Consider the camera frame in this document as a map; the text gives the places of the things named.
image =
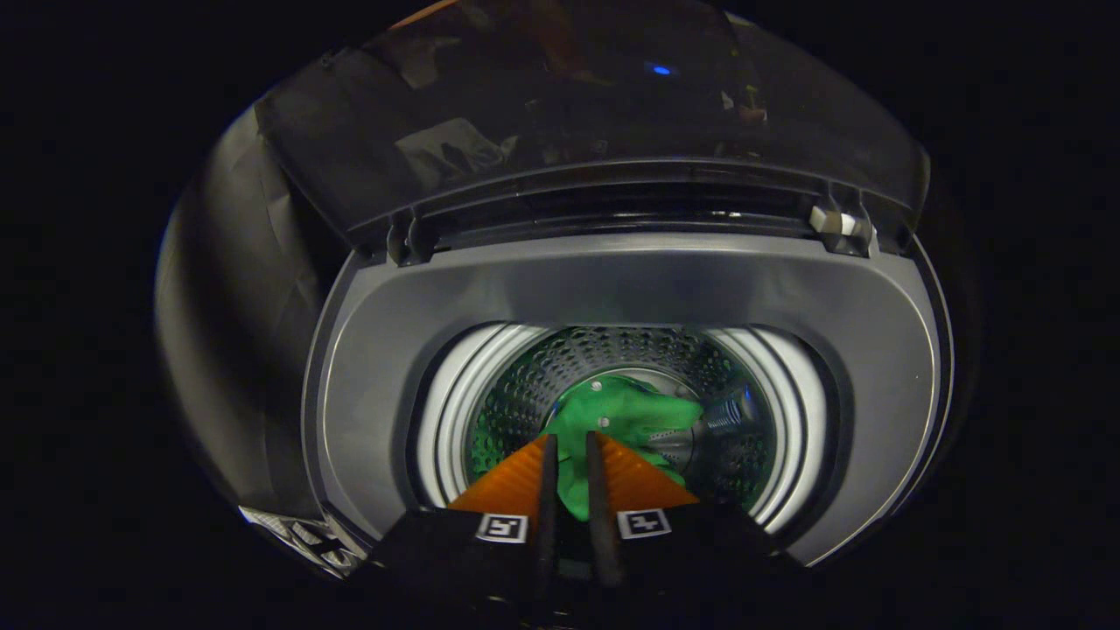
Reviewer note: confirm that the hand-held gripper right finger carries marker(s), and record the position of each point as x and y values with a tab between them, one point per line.
599	516

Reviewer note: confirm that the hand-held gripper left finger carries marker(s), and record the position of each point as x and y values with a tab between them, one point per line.
547	507

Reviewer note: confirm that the green polo shirt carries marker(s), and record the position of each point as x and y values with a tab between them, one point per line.
630	416

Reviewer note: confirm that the grey washing machine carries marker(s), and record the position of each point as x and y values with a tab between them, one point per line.
612	280

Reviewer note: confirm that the black and white printed sheet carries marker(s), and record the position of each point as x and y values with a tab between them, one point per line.
302	535

